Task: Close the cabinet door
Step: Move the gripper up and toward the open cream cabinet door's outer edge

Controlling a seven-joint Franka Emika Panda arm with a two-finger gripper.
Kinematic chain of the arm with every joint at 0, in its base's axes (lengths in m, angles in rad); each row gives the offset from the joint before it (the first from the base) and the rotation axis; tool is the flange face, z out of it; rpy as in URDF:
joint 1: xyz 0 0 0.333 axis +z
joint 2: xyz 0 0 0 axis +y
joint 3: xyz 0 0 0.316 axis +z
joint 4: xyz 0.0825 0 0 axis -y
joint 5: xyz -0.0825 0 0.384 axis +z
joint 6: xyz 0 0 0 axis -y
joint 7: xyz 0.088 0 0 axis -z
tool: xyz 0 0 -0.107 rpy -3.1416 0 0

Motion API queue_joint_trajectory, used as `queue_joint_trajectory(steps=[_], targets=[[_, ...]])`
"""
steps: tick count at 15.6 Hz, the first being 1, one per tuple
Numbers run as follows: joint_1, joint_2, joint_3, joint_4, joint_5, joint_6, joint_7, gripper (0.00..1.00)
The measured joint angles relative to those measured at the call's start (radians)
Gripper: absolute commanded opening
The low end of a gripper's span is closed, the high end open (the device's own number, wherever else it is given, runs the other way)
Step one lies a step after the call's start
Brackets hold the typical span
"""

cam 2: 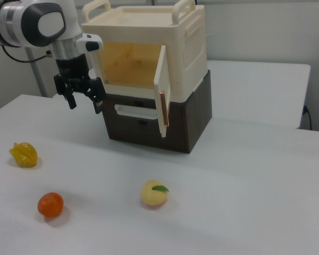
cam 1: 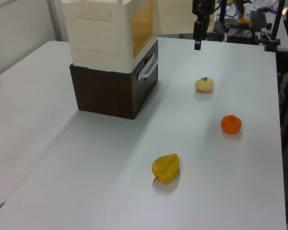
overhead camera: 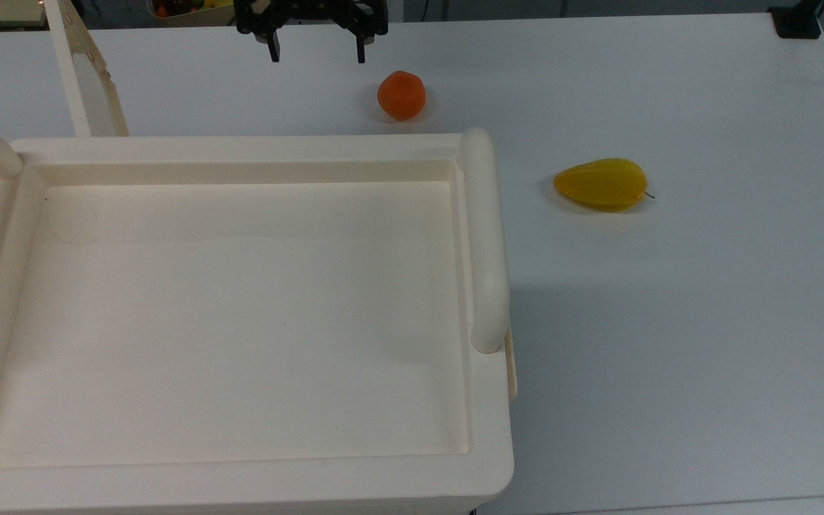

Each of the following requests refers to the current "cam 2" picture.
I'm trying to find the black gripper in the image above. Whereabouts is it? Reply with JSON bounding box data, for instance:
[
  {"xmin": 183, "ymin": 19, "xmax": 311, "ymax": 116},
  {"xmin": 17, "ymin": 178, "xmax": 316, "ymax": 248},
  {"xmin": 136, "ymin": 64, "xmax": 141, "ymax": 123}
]
[{"xmin": 54, "ymin": 53, "xmax": 107, "ymax": 115}]

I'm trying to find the dark brown drawer box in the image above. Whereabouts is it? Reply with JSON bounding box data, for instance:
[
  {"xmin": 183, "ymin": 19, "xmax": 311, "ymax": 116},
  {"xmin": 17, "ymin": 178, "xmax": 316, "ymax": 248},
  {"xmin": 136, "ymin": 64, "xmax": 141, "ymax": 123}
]
[{"xmin": 102, "ymin": 69, "xmax": 213, "ymax": 155}]

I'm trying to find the orange toy tangerine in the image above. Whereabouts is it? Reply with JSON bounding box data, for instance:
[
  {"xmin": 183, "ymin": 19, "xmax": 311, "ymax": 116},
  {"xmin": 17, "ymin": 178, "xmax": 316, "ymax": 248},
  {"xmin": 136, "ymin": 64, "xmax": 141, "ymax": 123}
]
[{"xmin": 37, "ymin": 192, "xmax": 64, "ymax": 218}]

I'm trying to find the yellow toy starfruit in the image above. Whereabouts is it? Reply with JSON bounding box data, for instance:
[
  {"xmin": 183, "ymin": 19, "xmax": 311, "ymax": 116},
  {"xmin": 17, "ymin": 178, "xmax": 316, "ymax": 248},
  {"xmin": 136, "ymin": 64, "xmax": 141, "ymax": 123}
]
[{"xmin": 9, "ymin": 141, "xmax": 38, "ymax": 168}]

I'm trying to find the grey metal pole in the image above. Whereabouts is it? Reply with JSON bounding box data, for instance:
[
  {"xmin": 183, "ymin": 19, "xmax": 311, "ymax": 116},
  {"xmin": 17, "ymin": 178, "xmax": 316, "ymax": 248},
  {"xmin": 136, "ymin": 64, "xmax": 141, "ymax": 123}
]
[{"xmin": 26, "ymin": 47, "xmax": 48, "ymax": 98}]

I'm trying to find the black power cable with plug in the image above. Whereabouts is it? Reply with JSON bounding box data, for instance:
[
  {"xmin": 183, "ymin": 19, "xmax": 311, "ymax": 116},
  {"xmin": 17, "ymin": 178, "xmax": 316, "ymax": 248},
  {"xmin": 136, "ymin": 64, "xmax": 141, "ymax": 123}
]
[{"xmin": 303, "ymin": 105, "xmax": 313, "ymax": 131}]

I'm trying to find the cream plastic cabinet with handles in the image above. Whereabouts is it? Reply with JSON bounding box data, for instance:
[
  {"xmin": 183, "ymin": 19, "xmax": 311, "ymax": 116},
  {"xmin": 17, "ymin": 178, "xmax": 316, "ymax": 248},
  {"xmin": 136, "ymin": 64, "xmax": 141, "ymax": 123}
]
[{"xmin": 81, "ymin": 0, "xmax": 208, "ymax": 104}]

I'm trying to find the copper door handle bar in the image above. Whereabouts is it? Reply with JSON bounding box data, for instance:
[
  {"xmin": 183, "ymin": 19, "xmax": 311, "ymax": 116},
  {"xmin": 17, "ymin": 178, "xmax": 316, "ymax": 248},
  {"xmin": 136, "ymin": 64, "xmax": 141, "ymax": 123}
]
[{"xmin": 159, "ymin": 90, "xmax": 170, "ymax": 127}]

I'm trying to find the cream cabinet door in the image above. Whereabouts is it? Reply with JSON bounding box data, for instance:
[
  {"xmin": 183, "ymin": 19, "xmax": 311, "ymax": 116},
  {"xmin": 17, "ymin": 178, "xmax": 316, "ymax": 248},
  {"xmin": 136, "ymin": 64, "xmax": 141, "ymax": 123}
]
[{"xmin": 153, "ymin": 44, "xmax": 172, "ymax": 138}]

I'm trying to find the pale yellow toy peach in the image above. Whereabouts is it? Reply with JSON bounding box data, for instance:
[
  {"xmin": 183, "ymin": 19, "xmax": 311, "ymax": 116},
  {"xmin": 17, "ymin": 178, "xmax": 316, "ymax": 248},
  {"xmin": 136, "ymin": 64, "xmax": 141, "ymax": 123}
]
[{"xmin": 140, "ymin": 180, "xmax": 170, "ymax": 207}]

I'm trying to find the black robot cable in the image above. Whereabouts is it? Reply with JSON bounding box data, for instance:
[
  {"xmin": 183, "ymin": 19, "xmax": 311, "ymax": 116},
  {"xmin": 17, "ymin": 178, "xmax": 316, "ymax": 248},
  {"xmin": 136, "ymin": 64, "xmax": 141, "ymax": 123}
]
[{"xmin": 0, "ymin": 44, "xmax": 54, "ymax": 64}]

